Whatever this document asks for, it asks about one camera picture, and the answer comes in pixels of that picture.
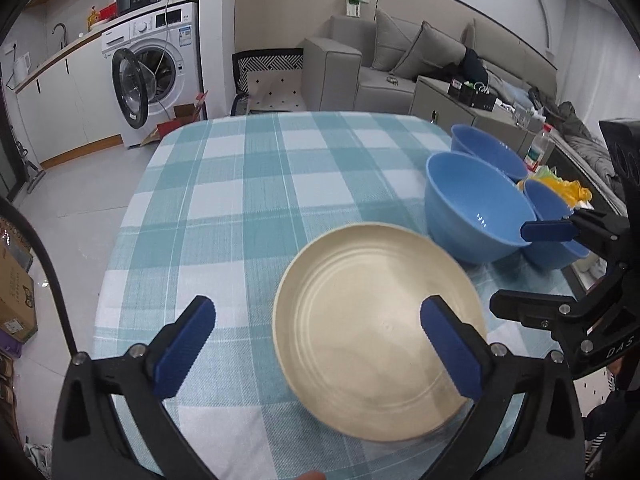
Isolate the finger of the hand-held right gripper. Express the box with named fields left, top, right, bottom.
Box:
left=490, top=289, right=583, bottom=333
left=520, top=208, right=632, bottom=261

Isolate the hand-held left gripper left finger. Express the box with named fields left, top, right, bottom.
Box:
left=52, top=296, right=217, bottom=480

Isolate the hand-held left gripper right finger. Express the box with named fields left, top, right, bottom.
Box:
left=420, top=296, right=586, bottom=480

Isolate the blue bowl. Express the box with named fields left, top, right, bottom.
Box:
left=425, top=152, right=538, bottom=265
left=522, top=179, right=591, bottom=271
left=451, top=124, right=529, bottom=183

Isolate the beige round plate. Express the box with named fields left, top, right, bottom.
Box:
left=273, top=223, right=488, bottom=442

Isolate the yellow plastic bag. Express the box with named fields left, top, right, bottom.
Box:
left=517, top=170, right=593, bottom=208

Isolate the plastic water bottle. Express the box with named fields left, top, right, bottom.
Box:
left=524, top=124, right=555, bottom=171

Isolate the grey blanket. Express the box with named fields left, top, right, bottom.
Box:
left=527, top=87, right=626, bottom=196

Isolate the person's dark clothing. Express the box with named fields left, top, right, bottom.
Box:
left=582, top=375, right=640, bottom=480

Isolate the tissue box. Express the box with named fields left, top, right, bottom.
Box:
left=512, top=105, right=546, bottom=128

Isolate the teal white checked tablecloth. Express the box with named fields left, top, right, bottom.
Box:
left=92, top=111, right=586, bottom=480

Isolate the black box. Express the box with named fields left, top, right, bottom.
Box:
left=447, top=77, right=497, bottom=111

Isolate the grey side cabinet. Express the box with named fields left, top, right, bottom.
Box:
left=410, top=76, right=546, bottom=161

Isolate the grey sneaker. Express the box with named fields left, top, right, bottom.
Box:
left=22, top=442, right=53, bottom=480

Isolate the black bag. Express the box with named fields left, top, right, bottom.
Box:
left=459, top=47, right=490, bottom=81

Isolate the grey sofa pillow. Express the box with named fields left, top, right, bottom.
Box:
left=371, top=8, right=426, bottom=73
left=391, top=21, right=468, bottom=81

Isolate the grey floor mop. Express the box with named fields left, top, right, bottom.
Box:
left=15, top=140, right=46, bottom=193

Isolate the red brown cardboard box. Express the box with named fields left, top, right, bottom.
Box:
left=140, top=91, right=208, bottom=147

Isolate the grey sofa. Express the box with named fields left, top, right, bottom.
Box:
left=302, top=7, right=626, bottom=196

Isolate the white kitchen base cabinet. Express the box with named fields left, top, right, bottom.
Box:
left=15, top=30, right=123, bottom=170

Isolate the black chair patterned cushion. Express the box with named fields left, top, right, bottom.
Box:
left=231, top=48, right=307, bottom=116

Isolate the white washing machine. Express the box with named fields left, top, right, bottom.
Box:
left=101, top=2, right=203, bottom=148

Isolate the black cable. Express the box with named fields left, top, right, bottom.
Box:
left=0, top=197, right=78, bottom=361

